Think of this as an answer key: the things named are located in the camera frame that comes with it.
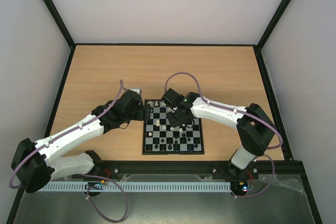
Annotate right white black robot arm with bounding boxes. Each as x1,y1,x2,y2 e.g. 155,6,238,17
162,89,275,178

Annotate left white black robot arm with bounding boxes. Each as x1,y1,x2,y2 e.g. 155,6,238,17
11,88,144,193

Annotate black and silver chessboard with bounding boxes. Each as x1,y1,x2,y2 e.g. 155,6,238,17
142,100,205,155

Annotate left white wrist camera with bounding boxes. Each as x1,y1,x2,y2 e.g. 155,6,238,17
130,88,142,95

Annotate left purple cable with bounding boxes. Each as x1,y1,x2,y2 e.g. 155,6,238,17
9,79,131,222

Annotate purple cable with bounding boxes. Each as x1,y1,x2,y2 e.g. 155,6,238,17
164,71,284,199
9,79,131,222

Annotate black frame posts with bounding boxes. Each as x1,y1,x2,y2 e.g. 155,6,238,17
26,0,323,224

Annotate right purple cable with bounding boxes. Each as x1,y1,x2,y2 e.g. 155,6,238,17
164,71,284,199

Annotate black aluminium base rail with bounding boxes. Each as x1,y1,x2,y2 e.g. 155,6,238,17
83,161,307,182

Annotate light blue cable duct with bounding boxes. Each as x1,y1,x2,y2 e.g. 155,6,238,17
40,182,232,193

